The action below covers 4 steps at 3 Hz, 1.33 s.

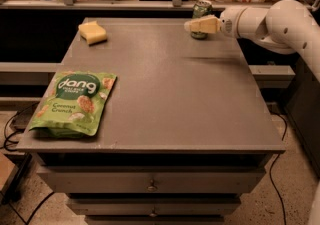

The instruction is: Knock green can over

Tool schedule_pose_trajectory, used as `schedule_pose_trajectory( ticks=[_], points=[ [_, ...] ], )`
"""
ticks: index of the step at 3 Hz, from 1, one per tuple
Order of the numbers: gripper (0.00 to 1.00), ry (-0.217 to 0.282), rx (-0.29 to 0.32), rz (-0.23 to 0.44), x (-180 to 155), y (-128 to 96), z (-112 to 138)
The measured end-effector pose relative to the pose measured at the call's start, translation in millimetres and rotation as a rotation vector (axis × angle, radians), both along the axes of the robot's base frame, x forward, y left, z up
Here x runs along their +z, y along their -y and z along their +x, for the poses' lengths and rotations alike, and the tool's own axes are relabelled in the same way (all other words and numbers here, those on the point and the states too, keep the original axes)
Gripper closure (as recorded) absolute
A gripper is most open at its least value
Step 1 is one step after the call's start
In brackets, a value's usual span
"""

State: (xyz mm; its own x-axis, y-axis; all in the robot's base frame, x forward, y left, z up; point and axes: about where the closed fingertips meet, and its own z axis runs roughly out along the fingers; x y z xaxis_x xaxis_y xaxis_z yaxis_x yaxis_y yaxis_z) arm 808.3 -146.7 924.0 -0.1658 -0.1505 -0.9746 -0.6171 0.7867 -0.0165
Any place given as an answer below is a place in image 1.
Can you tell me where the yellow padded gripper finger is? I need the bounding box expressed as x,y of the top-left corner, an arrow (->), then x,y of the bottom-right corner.
184,15 -> 221,34

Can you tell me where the green soda can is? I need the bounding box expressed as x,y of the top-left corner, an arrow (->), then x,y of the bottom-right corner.
191,0 -> 212,40

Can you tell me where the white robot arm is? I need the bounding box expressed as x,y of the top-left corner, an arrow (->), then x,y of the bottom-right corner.
184,0 -> 320,80

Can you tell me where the grey drawer cabinet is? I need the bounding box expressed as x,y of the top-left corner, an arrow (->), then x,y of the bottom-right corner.
19,18 -> 284,225

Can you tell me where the yellow sponge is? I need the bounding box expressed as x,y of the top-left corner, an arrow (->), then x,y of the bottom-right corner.
78,21 -> 107,45

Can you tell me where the green Dang chips bag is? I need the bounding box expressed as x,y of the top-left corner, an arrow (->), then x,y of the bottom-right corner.
29,71 -> 117,138

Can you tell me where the top drawer knob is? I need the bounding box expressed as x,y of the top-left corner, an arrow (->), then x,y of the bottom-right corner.
147,179 -> 158,192

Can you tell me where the drawer knob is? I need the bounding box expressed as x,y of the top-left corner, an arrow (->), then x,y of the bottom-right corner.
149,209 -> 158,218
147,179 -> 158,192

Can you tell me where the black cable right floor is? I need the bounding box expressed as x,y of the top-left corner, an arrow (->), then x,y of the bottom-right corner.
268,112 -> 289,225

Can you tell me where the black cables left floor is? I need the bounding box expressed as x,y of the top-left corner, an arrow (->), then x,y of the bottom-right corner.
0,101 -> 56,225

